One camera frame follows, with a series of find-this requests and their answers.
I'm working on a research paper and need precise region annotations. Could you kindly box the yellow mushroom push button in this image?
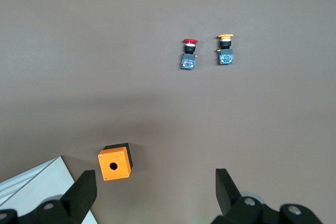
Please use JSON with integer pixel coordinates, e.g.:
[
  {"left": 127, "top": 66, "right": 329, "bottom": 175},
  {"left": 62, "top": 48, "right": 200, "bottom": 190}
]
[{"left": 216, "top": 33, "right": 234, "bottom": 66}]

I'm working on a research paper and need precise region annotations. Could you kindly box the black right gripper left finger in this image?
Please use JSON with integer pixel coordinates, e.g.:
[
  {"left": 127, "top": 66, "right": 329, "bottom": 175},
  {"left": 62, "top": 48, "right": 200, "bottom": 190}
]
[{"left": 0, "top": 169, "right": 97, "bottom": 224}]

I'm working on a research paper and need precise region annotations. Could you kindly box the red mushroom push button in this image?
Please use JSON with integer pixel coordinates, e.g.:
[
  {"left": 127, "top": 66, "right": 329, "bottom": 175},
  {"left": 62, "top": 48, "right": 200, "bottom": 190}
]
[{"left": 180, "top": 38, "right": 200, "bottom": 70}]

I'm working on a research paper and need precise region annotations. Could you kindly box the white drawer cabinet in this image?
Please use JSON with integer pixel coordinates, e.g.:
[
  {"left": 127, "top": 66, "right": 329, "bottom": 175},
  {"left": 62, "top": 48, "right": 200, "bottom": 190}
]
[{"left": 0, "top": 155, "right": 99, "bottom": 224}]

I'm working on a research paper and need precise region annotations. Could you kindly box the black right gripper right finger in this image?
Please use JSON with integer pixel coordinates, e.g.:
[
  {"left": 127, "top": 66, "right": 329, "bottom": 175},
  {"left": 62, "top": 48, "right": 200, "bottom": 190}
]
[{"left": 212, "top": 168, "right": 326, "bottom": 224}]

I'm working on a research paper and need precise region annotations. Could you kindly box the orange button enclosure box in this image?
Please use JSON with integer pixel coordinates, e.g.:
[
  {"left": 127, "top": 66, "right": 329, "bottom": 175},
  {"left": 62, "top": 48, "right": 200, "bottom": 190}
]
[{"left": 98, "top": 142, "right": 134, "bottom": 182}]

